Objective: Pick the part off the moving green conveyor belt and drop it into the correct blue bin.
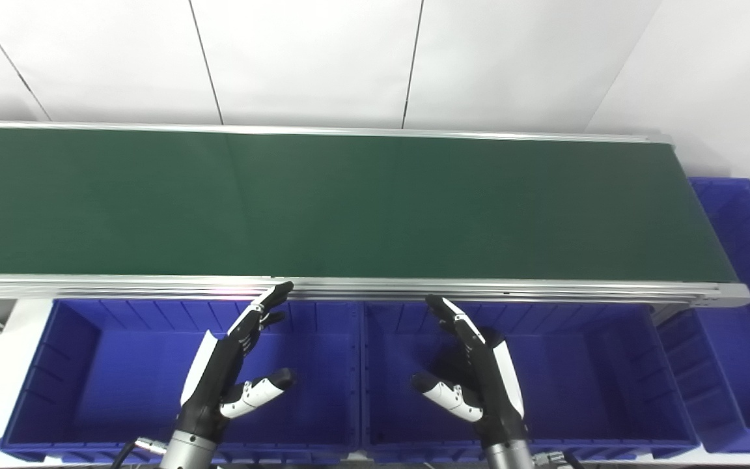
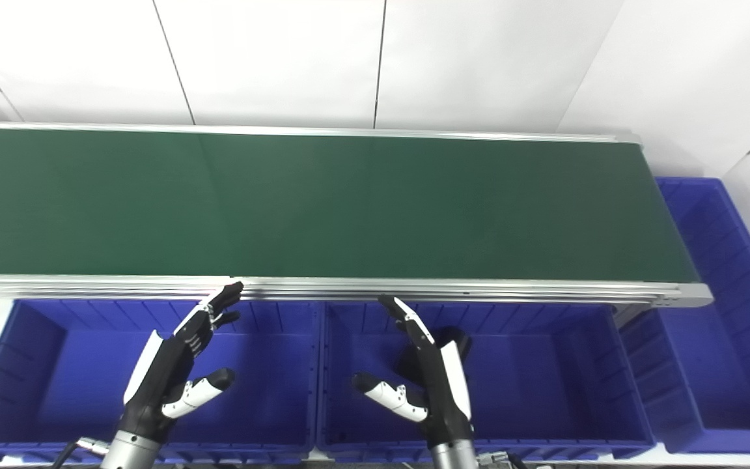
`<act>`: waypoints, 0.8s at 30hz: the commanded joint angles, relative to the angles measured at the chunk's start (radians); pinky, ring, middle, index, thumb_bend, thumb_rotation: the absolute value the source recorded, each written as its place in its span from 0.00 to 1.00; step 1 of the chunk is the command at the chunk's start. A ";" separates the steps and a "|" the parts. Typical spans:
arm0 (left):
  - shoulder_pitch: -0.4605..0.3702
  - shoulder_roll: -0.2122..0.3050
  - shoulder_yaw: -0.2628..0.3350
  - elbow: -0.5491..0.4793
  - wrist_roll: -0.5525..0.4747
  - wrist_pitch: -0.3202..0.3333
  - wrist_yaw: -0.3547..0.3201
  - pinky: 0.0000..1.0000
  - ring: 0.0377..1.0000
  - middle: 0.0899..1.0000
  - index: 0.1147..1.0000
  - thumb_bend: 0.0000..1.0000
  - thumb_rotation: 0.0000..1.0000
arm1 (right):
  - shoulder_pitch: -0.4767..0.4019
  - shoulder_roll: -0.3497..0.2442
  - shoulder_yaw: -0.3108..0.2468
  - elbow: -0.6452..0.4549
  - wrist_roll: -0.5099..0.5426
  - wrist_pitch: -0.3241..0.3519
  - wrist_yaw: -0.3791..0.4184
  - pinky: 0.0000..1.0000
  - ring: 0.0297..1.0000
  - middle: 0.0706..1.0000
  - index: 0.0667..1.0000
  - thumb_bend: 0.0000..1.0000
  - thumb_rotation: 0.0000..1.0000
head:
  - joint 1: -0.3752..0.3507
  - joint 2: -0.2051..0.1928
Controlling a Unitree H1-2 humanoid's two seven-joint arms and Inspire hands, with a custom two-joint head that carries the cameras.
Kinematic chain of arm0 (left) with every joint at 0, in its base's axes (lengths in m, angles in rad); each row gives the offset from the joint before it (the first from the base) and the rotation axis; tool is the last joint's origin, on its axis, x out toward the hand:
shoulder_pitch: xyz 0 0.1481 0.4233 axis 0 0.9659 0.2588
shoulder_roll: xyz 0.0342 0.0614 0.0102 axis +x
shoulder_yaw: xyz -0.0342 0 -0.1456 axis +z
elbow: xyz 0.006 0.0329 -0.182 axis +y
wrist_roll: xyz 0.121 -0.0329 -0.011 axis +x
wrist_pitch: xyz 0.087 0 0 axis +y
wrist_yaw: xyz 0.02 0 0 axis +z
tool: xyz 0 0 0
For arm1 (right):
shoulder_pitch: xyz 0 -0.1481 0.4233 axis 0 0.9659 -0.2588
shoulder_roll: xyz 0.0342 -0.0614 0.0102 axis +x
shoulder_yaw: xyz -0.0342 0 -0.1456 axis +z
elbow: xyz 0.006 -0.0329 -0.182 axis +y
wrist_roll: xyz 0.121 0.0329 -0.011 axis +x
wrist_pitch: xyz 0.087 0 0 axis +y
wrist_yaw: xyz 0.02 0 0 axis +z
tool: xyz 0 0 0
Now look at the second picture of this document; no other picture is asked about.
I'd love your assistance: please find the green conveyor belt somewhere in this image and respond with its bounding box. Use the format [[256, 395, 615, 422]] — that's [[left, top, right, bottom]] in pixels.
[[0, 121, 714, 308]]

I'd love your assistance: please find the black part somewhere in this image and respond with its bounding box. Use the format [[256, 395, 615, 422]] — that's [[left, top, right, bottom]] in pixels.
[[396, 328, 473, 385]]

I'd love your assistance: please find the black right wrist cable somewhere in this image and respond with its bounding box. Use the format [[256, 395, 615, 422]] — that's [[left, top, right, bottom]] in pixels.
[[477, 451, 532, 469]]

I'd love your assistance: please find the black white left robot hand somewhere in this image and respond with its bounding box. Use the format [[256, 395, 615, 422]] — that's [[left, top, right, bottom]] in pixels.
[[121, 281, 244, 438]]

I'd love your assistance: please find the blue plastic bin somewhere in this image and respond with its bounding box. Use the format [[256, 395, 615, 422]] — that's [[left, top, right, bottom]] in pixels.
[[619, 177, 750, 454], [0, 298, 321, 464], [316, 301, 656, 462]]

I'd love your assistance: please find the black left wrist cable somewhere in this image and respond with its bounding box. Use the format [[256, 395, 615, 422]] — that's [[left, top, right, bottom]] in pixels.
[[53, 438, 112, 469]]

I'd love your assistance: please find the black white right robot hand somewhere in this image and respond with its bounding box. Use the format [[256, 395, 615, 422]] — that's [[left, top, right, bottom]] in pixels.
[[352, 294, 475, 445]]

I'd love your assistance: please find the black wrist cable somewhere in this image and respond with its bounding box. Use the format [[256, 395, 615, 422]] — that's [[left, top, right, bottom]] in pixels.
[[53, 438, 112, 469], [477, 451, 532, 469]]

